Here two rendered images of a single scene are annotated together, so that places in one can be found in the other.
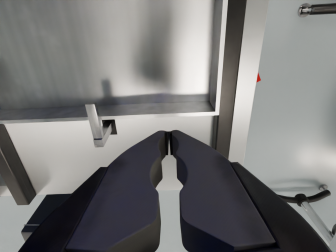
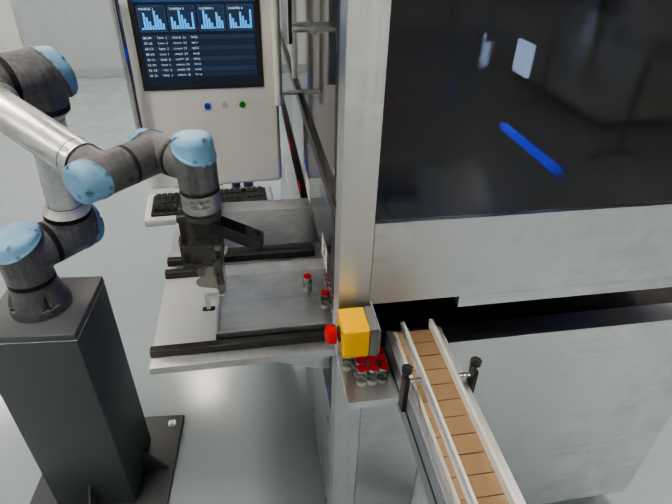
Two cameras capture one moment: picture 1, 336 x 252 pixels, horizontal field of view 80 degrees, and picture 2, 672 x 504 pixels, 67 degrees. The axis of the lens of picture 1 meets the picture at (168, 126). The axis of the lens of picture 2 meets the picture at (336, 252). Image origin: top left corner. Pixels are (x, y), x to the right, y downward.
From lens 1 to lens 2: 108 cm
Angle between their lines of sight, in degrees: 63
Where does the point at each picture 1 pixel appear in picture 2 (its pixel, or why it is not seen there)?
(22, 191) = (174, 272)
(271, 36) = not seen: outside the picture
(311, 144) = not seen: outside the picture
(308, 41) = not seen: outside the picture
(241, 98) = (218, 356)
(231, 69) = (236, 341)
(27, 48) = (247, 287)
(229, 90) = (226, 342)
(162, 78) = (232, 325)
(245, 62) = (238, 354)
